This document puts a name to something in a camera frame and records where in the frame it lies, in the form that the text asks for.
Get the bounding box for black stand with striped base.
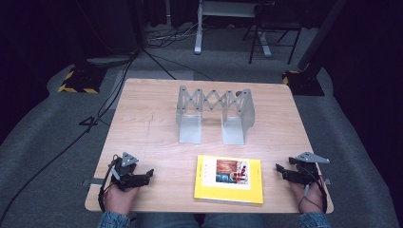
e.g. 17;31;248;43
281;0;350;97
57;0;147;95

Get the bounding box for bundle of floor cables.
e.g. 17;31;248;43
144;20;203;49

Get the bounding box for yellow book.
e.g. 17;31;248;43
193;154;264;205

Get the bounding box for person's right hand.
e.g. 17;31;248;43
288;177;326;215

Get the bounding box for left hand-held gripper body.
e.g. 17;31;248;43
108;151;143;192

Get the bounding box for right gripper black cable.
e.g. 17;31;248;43
297;166;328;215

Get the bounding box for long black floor cable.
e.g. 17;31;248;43
0;51;138;217

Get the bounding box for grey metal expandable book rack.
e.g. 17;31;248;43
175;85;257;146

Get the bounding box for person's left hand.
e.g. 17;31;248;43
104;182;141;217

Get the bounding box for black chair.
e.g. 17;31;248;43
241;2;304;66

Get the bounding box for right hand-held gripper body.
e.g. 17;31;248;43
288;151;331;186

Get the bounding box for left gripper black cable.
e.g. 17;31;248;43
97;154;120;213

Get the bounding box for white desk frame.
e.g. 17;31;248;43
193;0;274;59

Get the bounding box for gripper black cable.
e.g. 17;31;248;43
97;154;120;213
297;166;328;215

